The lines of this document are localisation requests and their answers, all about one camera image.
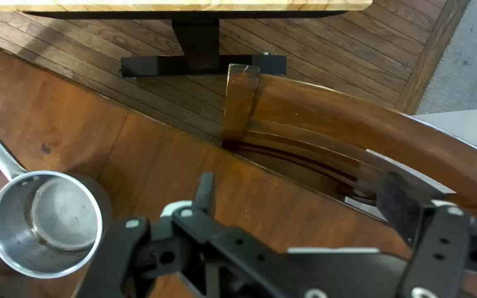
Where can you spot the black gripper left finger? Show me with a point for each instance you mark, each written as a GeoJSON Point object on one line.
{"type": "Point", "coordinates": [119, 253]}

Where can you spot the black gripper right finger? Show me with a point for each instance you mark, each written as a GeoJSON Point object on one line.
{"type": "Point", "coordinates": [439, 253]}

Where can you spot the curved back wooden chair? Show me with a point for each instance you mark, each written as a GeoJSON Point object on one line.
{"type": "Point", "coordinates": [360, 124]}

